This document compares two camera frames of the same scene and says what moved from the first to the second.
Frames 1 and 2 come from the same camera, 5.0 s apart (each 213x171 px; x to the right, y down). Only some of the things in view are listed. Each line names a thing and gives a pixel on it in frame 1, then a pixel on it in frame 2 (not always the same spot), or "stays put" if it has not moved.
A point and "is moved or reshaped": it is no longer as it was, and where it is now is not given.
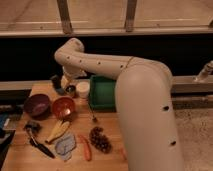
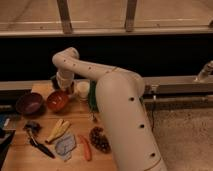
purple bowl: x=38 y=106 is moved or reshaped
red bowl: x=63 y=107 to x=57 y=100
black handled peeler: x=33 y=128 stays put
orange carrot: x=87 y=148 stays put
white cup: x=83 y=88 stays put
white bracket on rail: x=204 y=72 stays put
